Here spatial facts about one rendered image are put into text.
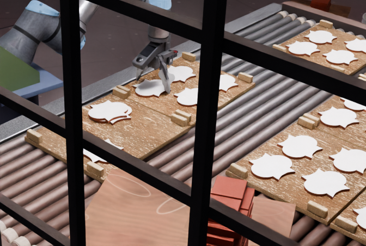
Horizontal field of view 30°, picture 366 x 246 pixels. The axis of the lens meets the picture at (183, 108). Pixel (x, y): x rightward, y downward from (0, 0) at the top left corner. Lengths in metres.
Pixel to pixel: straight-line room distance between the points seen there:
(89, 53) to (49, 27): 2.33
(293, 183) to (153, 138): 0.48
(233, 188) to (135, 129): 0.83
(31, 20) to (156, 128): 0.69
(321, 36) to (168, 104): 0.92
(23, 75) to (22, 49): 0.10
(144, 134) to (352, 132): 0.70
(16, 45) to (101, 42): 2.55
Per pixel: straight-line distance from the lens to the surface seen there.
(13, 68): 2.60
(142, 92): 2.44
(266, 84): 2.63
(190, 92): 2.46
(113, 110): 2.31
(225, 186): 1.47
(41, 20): 2.63
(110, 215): 1.71
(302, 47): 2.91
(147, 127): 2.26
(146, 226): 1.67
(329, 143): 2.27
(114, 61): 4.85
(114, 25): 5.43
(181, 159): 2.13
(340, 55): 2.88
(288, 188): 2.03
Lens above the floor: 2.10
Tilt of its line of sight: 30 degrees down
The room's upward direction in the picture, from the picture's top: 3 degrees clockwise
